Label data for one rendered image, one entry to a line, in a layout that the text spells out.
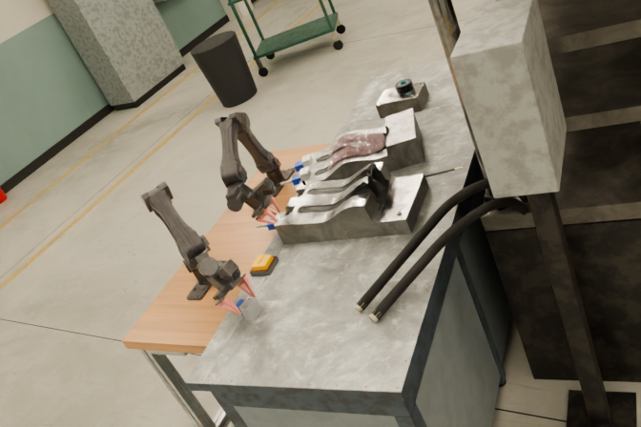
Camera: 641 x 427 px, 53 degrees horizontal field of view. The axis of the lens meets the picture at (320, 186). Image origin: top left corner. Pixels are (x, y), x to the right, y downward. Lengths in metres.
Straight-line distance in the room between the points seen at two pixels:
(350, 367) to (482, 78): 0.82
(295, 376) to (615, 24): 1.26
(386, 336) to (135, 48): 6.68
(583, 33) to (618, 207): 0.52
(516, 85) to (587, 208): 0.67
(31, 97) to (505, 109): 6.78
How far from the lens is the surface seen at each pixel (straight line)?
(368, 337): 1.85
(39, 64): 8.02
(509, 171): 1.64
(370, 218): 2.15
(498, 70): 1.50
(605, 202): 2.08
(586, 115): 2.02
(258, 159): 2.67
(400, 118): 2.63
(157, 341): 2.29
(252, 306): 2.10
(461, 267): 2.24
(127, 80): 7.99
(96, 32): 7.86
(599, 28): 1.90
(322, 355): 1.86
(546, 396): 2.62
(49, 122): 7.97
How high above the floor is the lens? 2.02
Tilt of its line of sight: 28 degrees down
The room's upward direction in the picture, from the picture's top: 25 degrees counter-clockwise
